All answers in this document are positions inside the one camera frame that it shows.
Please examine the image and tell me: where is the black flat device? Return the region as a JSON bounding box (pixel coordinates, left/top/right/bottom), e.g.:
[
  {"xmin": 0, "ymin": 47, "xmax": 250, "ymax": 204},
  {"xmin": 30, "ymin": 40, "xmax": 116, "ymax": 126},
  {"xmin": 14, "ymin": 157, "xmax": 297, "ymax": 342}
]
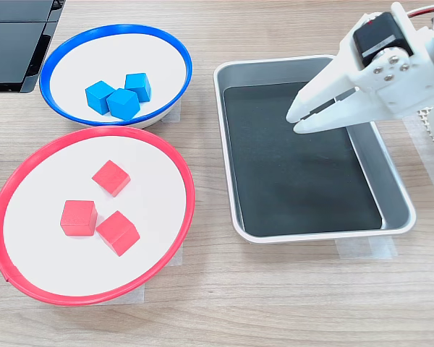
[{"xmin": 0, "ymin": 0, "xmax": 67, "ymax": 94}]

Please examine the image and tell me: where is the blue-rimmed white plate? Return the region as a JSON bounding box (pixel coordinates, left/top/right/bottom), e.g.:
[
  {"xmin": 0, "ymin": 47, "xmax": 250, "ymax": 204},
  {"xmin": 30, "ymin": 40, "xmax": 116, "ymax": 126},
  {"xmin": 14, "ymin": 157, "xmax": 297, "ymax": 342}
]
[{"xmin": 38, "ymin": 23, "xmax": 194, "ymax": 129}]

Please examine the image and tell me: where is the black tray mat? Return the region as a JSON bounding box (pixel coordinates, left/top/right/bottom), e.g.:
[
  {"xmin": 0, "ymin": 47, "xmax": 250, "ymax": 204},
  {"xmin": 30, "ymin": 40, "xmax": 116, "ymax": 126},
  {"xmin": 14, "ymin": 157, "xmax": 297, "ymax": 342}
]
[{"xmin": 223, "ymin": 81, "xmax": 383, "ymax": 238}]

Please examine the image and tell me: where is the small blue cube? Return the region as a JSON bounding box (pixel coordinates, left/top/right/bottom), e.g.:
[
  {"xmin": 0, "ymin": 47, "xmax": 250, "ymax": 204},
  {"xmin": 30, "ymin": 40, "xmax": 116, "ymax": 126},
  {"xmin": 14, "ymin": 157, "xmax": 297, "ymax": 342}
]
[
  {"xmin": 85, "ymin": 80, "xmax": 117, "ymax": 116},
  {"xmin": 124, "ymin": 72, "xmax": 152, "ymax": 103},
  {"xmin": 106, "ymin": 87, "xmax": 141, "ymax": 121}
]

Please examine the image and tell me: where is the red-rimmed white plate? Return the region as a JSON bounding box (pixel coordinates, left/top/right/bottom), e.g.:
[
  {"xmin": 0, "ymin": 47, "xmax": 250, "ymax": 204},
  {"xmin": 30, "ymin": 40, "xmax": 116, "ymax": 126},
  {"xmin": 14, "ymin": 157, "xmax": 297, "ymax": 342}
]
[{"xmin": 0, "ymin": 125, "xmax": 196, "ymax": 307}]

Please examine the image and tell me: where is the small red cube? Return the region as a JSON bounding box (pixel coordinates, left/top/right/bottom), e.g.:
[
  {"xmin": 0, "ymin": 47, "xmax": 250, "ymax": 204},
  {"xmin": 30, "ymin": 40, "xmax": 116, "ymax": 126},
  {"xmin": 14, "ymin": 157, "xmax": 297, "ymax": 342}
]
[
  {"xmin": 95, "ymin": 210, "xmax": 141, "ymax": 257},
  {"xmin": 91, "ymin": 159, "xmax": 132, "ymax": 198},
  {"xmin": 60, "ymin": 200, "xmax": 97, "ymax": 237}
]

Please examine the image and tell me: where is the clear tape piece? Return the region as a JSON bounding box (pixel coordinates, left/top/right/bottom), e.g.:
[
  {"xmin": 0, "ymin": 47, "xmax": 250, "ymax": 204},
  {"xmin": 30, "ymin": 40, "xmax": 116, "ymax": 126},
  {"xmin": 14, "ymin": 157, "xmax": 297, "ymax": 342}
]
[
  {"xmin": 334, "ymin": 234, "xmax": 399, "ymax": 260},
  {"xmin": 158, "ymin": 99, "xmax": 182, "ymax": 126},
  {"xmin": 168, "ymin": 247, "xmax": 184, "ymax": 267},
  {"xmin": 104, "ymin": 283, "xmax": 145, "ymax": 307}
]

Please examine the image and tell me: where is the red black white cable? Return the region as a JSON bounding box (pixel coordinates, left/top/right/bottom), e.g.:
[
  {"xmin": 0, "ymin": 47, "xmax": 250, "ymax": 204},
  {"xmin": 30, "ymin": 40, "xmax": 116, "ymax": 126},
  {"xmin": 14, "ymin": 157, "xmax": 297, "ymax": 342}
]
[{"xmin": 407, "ymin": 4, "xmax": 434, "ymax": 18}]

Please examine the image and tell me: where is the pale grey sheet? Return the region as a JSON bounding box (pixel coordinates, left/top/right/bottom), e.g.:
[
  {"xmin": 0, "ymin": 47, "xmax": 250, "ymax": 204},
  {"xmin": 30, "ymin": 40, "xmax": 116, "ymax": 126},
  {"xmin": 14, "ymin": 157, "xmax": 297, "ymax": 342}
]
[{"xmin": 386, "ymin": 94, "xmax": 434, "ymax": 214}]

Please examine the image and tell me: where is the steel tray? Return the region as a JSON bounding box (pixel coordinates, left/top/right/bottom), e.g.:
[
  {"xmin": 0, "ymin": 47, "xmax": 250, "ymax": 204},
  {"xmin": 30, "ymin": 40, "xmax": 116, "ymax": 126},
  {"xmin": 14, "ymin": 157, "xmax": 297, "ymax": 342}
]
[{"xmin": 213, "ymin": 54, "xmax": 417, "ymax": 244}]

